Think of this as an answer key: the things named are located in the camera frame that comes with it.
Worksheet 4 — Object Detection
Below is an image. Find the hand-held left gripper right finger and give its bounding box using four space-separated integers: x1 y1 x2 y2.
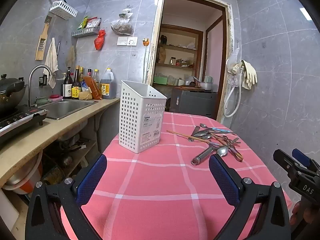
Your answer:
209 154 292 240

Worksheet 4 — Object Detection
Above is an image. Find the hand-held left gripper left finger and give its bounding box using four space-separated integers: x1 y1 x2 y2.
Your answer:
25 154 107 240

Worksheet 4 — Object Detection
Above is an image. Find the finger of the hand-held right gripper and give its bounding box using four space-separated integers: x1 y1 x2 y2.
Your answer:
273 149 304 174
292 148 320 178

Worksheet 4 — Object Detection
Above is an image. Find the steel spoon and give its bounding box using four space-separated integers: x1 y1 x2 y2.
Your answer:
194 129 213 140
216 137 240 157

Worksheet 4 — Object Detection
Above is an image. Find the clear-handled peeler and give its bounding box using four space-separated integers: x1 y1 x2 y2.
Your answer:
226 144 244 162

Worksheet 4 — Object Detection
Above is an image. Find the blue-handled small spoon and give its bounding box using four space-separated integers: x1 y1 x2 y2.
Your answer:
200 123 237 134

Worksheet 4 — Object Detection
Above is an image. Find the white perforated utensil holder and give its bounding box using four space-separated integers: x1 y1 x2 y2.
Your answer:
118 80 167 154

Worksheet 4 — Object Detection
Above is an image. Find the person's right hand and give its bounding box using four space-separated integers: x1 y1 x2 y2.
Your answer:
290 201 313 224

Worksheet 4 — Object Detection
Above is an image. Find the wooden storage rack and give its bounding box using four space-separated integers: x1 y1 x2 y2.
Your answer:
56 136 98 178

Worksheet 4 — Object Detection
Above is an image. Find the dark round pot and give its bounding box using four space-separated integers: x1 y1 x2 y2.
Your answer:
59 154 75 168

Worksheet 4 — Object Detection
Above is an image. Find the pink checked tablecloth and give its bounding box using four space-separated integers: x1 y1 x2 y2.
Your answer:
60 111 293 240

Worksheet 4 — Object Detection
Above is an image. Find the orange white basin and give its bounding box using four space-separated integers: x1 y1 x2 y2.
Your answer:
2 152 43 195

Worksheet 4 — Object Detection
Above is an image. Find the steel sink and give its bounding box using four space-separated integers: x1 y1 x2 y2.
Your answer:
37 99 98 120

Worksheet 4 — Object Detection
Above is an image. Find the beige fibre ball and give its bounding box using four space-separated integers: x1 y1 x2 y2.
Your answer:
78 91 94 101

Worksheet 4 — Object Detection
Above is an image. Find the grey cabinet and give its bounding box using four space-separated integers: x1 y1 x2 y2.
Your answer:
169 89 218 119

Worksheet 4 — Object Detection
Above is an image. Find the soy sauce bottle yellow label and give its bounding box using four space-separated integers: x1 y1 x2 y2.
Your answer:
72 65 81 99

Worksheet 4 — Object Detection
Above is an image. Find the orange plastic packet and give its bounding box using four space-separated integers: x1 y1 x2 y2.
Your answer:
83 76 103 100

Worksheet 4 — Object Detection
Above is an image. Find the black induction cooker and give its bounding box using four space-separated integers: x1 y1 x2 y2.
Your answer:
0 105 48 144

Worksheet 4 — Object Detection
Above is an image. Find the dark pump dispenser bottle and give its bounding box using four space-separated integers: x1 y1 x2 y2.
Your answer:
62 67 73 99

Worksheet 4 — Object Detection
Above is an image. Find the large brown oil jug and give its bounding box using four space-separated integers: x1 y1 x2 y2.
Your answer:
99 68 116 99

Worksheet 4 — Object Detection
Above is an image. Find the wooden cutting board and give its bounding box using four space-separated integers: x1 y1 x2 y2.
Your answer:
174 86 206 92

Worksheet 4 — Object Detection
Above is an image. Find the steel kitchen faucet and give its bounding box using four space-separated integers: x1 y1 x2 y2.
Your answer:
28 64 53 108

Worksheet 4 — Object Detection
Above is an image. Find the clear hanging plastic bag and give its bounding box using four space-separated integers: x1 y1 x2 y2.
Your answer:
226 47 241 87

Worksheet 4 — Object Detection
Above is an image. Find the black wok with lid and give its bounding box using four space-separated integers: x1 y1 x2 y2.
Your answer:
0 74 28 114

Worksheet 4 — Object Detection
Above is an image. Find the beige hanging loofah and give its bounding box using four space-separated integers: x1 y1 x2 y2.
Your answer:
65 45 76 68

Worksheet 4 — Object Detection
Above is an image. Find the pile of red packets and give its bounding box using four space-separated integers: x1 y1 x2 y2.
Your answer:
176 59 194 68

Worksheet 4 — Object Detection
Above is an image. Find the wooden shelf unit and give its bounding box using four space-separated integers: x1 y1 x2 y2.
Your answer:
155 24 204 87

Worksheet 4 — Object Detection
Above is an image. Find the white hanging dish towel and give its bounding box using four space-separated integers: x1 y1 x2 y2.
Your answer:
43 37 59 88

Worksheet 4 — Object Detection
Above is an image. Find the red plastic bag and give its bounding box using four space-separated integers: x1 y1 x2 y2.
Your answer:
94 29 106 51

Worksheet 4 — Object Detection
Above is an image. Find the clear bag of dried goods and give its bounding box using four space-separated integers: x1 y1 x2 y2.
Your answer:
111 4 134 35

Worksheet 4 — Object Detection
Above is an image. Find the green yellow seasoning packet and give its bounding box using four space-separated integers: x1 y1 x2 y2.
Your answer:
77 16 88 30

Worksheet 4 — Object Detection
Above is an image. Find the red white seasoning packet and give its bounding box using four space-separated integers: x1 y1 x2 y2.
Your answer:
86 17 102 28

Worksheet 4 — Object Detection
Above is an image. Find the white flexible hose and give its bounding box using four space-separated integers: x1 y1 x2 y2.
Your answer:
223 64 245 118

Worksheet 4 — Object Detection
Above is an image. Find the thin hanging cable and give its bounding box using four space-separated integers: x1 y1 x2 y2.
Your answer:
143 46 148 85

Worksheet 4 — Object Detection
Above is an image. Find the grey wall shelf rack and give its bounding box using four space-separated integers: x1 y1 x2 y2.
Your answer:
72 27 101 38

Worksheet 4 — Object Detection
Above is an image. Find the pale wooden door frame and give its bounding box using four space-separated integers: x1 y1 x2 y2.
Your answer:
147 0 234 123

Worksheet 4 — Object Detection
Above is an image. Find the wooden handled grater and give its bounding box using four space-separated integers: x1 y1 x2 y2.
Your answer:
35 16 52 61

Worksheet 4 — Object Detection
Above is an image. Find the white wall basket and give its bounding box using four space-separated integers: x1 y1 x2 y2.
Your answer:
49 0 78 20

